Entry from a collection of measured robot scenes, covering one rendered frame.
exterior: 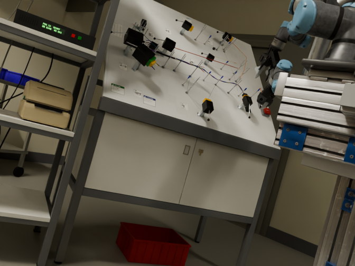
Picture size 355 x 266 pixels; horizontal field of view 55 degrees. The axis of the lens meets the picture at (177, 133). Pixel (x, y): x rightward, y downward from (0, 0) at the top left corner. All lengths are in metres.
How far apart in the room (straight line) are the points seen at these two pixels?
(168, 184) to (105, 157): 0.39
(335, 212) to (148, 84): 1.12
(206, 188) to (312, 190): 1.83
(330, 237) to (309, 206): 2.22
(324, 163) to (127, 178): 0.98
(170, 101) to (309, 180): 2.15
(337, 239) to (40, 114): 1.37
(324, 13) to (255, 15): 3.12
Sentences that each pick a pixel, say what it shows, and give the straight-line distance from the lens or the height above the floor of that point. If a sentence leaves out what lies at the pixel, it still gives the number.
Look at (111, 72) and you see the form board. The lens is 1.85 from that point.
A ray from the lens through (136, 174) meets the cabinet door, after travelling 1.85.
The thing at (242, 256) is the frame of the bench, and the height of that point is 0.14.
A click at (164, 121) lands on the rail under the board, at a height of 0.83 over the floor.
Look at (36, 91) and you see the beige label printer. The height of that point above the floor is 0.80.
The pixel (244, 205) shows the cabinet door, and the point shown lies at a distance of 2.24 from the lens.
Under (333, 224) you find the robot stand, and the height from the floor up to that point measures 0.61.
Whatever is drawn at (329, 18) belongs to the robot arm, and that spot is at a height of 1.31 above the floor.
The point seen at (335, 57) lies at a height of 1.19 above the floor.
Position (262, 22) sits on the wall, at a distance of 4.36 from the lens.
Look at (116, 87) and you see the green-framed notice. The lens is 1.79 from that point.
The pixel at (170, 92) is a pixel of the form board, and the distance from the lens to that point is 1.96.
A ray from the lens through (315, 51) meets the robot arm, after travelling 1.81.
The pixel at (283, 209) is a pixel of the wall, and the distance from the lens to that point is 3.78.
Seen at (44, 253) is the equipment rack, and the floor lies 0.07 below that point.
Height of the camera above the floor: 0.79
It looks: level
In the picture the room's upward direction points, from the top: 16 degrees clockwise
